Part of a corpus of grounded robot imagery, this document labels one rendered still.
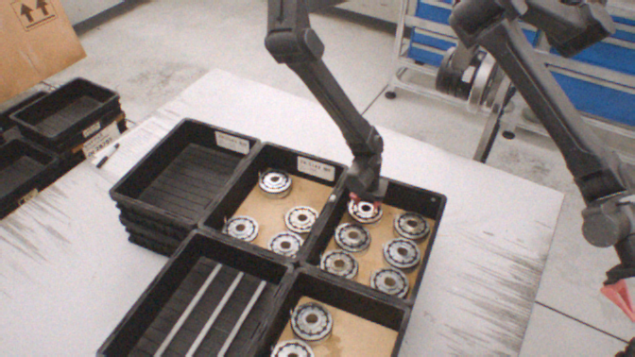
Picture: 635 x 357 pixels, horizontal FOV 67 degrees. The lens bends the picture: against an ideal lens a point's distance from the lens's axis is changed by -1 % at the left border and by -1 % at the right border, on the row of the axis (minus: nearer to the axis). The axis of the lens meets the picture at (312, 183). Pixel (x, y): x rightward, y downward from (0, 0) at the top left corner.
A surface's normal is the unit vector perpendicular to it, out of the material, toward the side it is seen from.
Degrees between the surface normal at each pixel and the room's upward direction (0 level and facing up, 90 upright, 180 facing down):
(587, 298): 0
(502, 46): 87
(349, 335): 0
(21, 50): 74
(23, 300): 0
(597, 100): 90
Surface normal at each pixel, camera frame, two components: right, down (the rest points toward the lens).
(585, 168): -0.55, 0.54
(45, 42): 0.83, 0.18
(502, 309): 0.02, -0.71
